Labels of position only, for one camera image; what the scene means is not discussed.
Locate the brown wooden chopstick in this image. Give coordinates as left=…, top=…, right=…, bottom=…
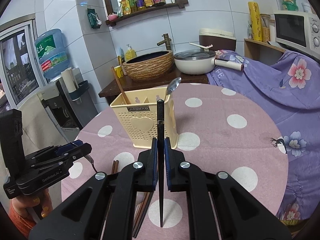
left=111, top=67, right=131, bottom=105
left=111, top=160, right=119, bottom=174

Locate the black chopstick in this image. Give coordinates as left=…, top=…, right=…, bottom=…
left=157, top=99, right=164, bottom=228

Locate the silver metal spoon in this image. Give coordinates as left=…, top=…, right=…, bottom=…
left=165, top=77, right=182, bottom=98

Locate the person left hand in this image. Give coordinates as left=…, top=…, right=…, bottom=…
left=8, top=189, right=53, bottom=238

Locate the beige cloth cover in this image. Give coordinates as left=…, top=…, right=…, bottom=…
left=0, top=94, right=75, bottom=205

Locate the water dispenser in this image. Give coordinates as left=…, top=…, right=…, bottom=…
left=37, top=76, right=98, bottom=141

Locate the beige perforated utensil holder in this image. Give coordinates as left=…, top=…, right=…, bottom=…
left=111, top=86, right=178, bottom=149

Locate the dark wooden sink counter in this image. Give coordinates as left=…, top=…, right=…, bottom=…
left=98, top=66, right=209, bottom=104

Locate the yellow mug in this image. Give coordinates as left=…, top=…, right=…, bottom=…
left=114, top=65, right=125, bottom=79

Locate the pink polka dot tablecloth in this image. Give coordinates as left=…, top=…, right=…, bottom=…
left=61, top=82, right=290, bottom=240

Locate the blue water jug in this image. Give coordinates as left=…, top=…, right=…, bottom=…
left=35, top=29, right=70, bottom=80

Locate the yellow soap bottle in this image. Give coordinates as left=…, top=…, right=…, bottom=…
left=125, top=44, right=137, bottom=61

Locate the woven basin sink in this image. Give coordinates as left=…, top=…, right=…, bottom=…
left=122, top=50, right=174, bottom=81

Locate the green hanging packet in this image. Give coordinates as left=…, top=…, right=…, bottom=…
left=87, top=8, right=102, bottom=29

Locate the bronze faucet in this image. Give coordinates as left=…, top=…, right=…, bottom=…
left=157, top=33, right=172, bottom=50

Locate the purple floral cloth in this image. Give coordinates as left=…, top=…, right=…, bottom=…
left=207, top=50, right=319, bottom=225

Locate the white pan with lid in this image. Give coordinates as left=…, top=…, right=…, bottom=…
left=174, top=49, right=244, bottom=75

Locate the brown white rice cooker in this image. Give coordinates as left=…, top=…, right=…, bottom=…
left=199, top=28, right=236, bottom=51

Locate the white microwave oven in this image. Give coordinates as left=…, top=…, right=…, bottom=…
left=274, top=10, right=319, bottom=60

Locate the yellow wrap roll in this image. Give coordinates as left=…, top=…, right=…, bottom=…
left=248, top=2, right=263, bottom=42

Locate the dark wooden wall shelf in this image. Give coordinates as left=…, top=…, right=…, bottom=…
left=98, top=0, right=189, bottom=27

